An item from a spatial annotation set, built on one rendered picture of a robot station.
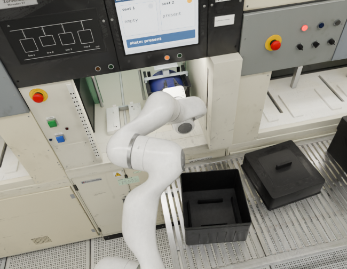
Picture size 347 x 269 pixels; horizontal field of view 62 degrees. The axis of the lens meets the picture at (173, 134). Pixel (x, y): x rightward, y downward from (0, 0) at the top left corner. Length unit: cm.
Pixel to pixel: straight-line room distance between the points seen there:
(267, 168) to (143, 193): 84
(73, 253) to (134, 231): 153
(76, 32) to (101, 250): 161
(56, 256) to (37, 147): 111
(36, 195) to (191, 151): 89
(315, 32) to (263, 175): 67
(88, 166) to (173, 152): 86
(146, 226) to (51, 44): 70
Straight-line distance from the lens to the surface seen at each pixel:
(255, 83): 138
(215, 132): 143
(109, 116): 174
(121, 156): 80
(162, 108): 83
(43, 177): 164
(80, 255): 232
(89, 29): 109
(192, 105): 111
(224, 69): 120
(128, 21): 108
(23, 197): 180
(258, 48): 126
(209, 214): 143
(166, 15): 109
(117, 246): 227
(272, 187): 145
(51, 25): 110
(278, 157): 156
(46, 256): 241
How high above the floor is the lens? 204
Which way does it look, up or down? 47 degrees down
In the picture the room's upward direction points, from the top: 5 degrees counter-clockwise
